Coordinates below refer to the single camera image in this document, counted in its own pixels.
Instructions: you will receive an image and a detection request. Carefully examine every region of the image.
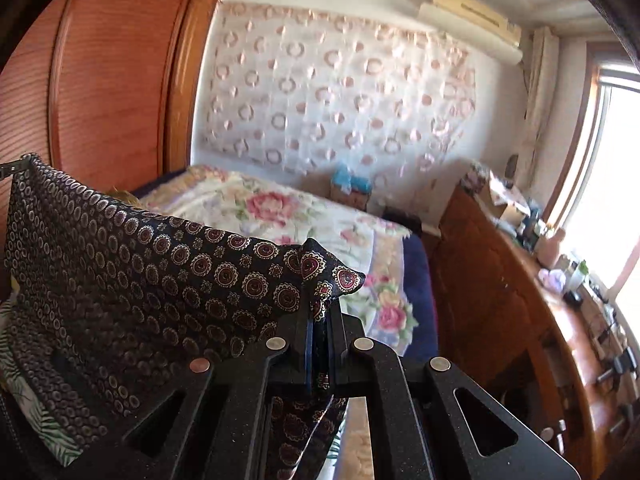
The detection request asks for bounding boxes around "green-capped bottle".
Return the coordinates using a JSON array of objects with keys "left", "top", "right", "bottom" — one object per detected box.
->
[{"left": 565, "top": 260, "right": 589, "bottom": 294}]

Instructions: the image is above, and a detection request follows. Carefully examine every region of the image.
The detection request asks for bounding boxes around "pink bottle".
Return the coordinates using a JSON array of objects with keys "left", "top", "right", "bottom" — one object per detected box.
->
[{"left": 537, "top": 227, "right": 566, "bottom": 269}]

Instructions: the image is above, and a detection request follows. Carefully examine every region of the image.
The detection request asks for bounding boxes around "open cardboard box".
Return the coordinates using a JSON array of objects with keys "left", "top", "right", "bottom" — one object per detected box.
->
[{"left": 487, "top": 172, "right": 531, "bottom": 226}]

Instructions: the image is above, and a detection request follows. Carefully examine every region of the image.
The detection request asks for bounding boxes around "beige window curtain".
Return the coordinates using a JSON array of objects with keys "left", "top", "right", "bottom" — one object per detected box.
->
[{"left": 517, "top": 25, "right": 561, "bottom": 181}]

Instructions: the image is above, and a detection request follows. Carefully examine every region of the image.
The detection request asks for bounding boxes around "floral blanket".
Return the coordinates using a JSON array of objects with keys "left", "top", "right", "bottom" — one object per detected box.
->
[{"left": 140, "top": 165, "right": 421, "bottom": 480}]

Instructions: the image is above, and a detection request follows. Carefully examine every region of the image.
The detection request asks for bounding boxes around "wooden slatted wardrobe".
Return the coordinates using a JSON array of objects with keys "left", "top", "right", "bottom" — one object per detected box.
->
[{"left": 0, "top": 0, "right": 223, "bottom": 301}]

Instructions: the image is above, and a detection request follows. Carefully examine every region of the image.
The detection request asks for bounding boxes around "floral patterned box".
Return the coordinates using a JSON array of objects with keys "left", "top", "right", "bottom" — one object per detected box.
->
[{"left": 460, "top": 160, "right": 494, "bottom": 194}]

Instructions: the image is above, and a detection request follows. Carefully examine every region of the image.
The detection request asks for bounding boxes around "dark circle-patterned garment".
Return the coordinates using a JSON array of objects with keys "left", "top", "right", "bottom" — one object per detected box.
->
[{"left": 2, "top": 152, "right": 367, "bottom": 480}]

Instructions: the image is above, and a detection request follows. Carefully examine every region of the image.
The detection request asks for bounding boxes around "wood-framed window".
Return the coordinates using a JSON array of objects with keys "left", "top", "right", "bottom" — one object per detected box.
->
[{"left": 542, "top": 42, "right": 640, "bottom": 311}]

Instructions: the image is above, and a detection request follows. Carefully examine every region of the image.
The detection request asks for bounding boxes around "small cardboard box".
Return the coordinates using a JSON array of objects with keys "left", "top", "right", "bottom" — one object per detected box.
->
[{"left": 330, "top": 182, "right": 371, "bottom": 212}]

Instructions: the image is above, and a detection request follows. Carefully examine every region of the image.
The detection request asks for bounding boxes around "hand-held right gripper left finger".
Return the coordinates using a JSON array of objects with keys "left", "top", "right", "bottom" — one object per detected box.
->
[{"left": 120, "top": 310, "right": 316, "bottom": 480}]

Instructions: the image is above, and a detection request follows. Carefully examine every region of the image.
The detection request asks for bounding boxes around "white and purple cloth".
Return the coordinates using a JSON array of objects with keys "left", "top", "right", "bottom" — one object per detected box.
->
[{"left": 539, "top": 267, "right": 566, "bottom": 294}]

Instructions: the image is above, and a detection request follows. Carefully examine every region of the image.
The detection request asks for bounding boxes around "wall air conditioner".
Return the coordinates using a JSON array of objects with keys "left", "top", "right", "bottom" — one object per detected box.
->
[{"left": 417, "top": 0, "right": 523, "bottom": 66}]

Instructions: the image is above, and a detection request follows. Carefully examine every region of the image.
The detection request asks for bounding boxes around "dark blue mattress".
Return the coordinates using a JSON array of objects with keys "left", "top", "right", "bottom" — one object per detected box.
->
[{"left": 132, "top": 172, "right": 441, "bottom": 361}]

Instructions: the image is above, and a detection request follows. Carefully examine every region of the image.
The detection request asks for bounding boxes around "wooden sideboard cabinet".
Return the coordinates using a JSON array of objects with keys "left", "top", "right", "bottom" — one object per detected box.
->
[{"left": 432, "top": 160, "right": 640, "bottom": 480}]

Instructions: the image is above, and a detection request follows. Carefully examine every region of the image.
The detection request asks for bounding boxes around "blue plastic bag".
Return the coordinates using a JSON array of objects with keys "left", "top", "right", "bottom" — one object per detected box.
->
[{"left": 332, "top": 162, "right": 374, "bottom": 196}]

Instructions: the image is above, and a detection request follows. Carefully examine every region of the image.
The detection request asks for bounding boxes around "sheer circle-patterned curtain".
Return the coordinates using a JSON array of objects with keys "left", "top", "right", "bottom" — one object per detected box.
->
[{"left": 200, "top": 1, "right": 476, "bottom": 186}]

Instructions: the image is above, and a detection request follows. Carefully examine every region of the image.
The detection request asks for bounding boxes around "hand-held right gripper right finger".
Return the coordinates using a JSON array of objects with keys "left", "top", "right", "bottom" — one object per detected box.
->
[{"left": 325, "top": 312, "right": 581, "bottom": 480}]

